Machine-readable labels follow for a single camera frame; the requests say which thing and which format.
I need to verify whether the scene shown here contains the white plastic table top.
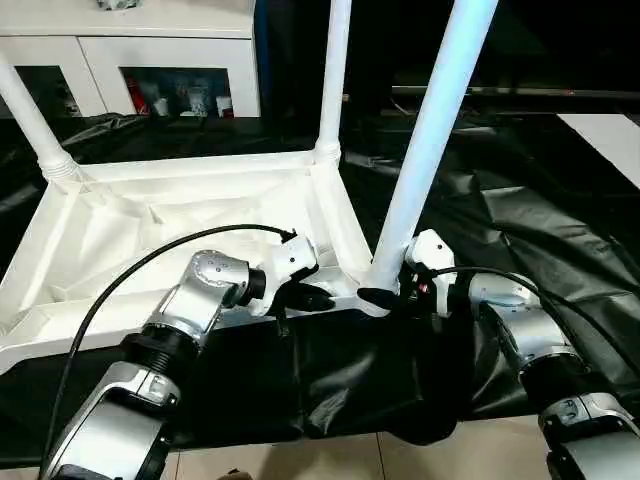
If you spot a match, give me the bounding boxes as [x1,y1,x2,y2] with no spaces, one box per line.
[0,148,402,375]

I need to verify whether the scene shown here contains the white plastic table leg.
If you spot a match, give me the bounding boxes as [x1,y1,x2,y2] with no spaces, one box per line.
[312,0,352,172]
[366,0,500,297]
[0,49,85,187]

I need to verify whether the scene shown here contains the black mat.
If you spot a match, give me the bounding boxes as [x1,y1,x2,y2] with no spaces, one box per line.
[0,109,640,449]

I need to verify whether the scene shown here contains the white flat board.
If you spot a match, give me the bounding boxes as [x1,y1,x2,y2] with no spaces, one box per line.
[556,112,640,192]

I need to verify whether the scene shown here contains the silver metal bar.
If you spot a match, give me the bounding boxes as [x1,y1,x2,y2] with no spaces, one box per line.
[392,85,640,100]

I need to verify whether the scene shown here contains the black case with yellow label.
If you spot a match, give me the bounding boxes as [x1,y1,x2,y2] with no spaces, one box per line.
[257,0,404,112]

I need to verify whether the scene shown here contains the red fire extinguisher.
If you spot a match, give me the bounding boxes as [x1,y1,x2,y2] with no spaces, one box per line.
[124,77,146,116]

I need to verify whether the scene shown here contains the white cabinet with windows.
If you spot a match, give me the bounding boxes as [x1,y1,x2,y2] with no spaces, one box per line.
[0,0,262,120]

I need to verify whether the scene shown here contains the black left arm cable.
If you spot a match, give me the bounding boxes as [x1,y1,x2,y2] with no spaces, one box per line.
[38,223,299,472]

